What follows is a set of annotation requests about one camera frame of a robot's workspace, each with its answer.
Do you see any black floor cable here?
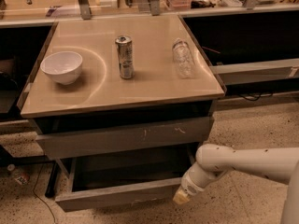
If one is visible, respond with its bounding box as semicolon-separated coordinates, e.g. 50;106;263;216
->
32;161;58;224

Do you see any silver drink can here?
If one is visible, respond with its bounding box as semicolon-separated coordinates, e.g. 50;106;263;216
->
115;35;135;79

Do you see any grey top drawer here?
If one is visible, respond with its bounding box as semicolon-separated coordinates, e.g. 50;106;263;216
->
36;117;214;160

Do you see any clear plastic bottle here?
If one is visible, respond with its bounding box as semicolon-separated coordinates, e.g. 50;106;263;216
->
172;38;195;78

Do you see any grey drawer cabinet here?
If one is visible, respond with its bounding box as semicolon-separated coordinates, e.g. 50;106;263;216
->
17;14;227;213

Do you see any grey drawer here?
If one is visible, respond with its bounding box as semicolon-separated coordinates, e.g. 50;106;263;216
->
56;143;197;212
36;117;214;160

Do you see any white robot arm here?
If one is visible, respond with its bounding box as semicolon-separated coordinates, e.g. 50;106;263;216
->
173;144;299;224

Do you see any white ceramic bowl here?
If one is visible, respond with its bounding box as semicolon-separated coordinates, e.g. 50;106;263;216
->
40;51;83;85

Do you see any black metal table leg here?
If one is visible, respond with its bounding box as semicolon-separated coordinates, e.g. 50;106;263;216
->
45;162;61;198

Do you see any small floor bottle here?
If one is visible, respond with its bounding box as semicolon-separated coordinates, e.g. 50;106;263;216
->
7;164;30;185

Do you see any grey metal shelf rail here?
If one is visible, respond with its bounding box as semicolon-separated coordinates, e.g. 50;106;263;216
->
210;58;299;85

